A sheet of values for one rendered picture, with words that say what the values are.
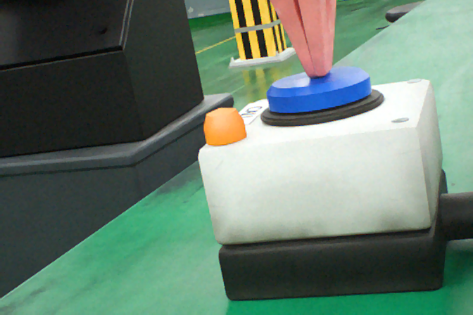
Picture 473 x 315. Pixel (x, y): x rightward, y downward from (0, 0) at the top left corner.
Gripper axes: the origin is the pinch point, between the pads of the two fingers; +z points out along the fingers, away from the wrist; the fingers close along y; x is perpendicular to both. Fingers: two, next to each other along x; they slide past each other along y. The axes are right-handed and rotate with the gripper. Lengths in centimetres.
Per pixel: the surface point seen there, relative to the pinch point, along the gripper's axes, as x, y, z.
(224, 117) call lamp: -3.4, -2.9, 1.3
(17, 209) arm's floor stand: 24.5, -32.4, 12.1
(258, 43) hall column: 619, -182, 65
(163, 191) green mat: 11.3, -12.8, 8.1
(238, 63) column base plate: 615, -202, 79
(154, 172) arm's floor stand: 25.8, -20.1, 10.7
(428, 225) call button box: -3.8, 3.6, 5.9
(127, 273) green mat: -0.4, -9.9, 8.2
